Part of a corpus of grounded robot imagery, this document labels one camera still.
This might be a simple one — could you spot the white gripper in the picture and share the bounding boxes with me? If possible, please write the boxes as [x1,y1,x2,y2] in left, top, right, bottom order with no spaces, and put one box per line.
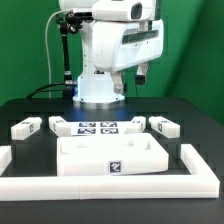
[92,20,164,94]

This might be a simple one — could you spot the white desk tabletop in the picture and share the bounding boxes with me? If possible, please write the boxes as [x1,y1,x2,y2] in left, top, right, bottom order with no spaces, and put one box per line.
[57,133,169,176]

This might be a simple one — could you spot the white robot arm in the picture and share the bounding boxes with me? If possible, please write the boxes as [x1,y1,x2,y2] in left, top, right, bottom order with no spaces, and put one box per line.
[59,0,164,108]

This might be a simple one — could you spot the sheet of fiducial markers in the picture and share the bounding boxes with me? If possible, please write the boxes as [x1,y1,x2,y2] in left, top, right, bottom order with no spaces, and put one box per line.
[71,121,130,136]

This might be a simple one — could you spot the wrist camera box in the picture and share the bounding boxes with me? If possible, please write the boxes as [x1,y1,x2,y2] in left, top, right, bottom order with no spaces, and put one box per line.
[92,0,152,22]

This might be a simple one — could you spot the black cables on table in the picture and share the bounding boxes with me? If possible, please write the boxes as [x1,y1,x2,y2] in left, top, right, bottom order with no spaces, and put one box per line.
[26,81,75,100]

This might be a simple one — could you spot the white cable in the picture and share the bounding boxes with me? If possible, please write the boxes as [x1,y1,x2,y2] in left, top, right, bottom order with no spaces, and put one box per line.
[44,9,73,98]

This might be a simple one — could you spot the white U-shaped fixture frame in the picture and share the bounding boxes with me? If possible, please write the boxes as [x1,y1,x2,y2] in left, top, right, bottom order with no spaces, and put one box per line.
[0,144,220,201]

